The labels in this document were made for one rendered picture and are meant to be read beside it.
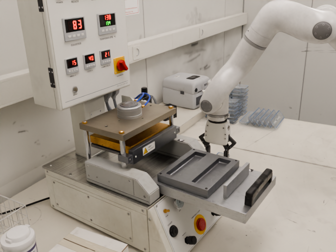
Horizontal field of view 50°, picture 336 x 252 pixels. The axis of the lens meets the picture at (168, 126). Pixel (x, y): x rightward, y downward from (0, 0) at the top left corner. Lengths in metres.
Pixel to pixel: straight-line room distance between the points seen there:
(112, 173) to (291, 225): 0.61
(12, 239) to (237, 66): 0.89
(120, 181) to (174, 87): 1.18
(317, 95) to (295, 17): 2.34
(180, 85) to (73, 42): 1.09
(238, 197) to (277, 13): 0.61
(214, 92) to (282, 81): 2.29
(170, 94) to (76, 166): 1.06
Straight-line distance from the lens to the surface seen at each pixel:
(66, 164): 1.30
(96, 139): 1.16
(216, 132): 1.45
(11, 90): 1.40
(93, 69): 1.20
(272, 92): 3.61
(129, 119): 1.13
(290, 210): 1.36
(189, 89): 2.09
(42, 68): 1.15
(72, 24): 1.13
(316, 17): 1.19
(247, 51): 1.30
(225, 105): 1.40
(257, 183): 0.98
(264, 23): 1.27
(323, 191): 1.51
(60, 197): 1.32
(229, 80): 1.30
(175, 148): 1.25
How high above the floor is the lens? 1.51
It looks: 22 degrees down
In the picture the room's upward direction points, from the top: 2 degrees counter-clockwise
